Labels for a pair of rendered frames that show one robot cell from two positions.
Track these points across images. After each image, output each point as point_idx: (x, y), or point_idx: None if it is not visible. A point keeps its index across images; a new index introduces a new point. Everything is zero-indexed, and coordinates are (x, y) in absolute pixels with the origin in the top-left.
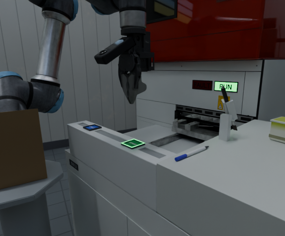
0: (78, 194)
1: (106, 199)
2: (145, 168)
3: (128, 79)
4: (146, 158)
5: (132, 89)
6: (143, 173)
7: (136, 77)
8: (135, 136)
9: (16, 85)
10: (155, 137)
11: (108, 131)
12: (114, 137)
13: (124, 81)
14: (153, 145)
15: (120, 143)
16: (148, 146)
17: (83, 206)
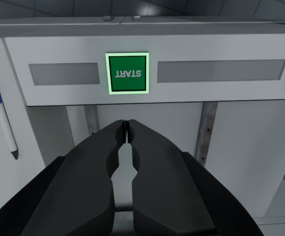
0: (251, 19)
1: (173, 23)
2: (44, 34)
3: (104, 194)
4: (45, 45)
5: (78, 151)
6: (56, 33)
7: None
8: (259, 165)
9: None
10: (224, 180)
11: (246, 85)
12: (204, 72)
13: (161, 178)
14: (93, 100)
15: (156, 56)
16: (98, 91)
17: (232, 19)
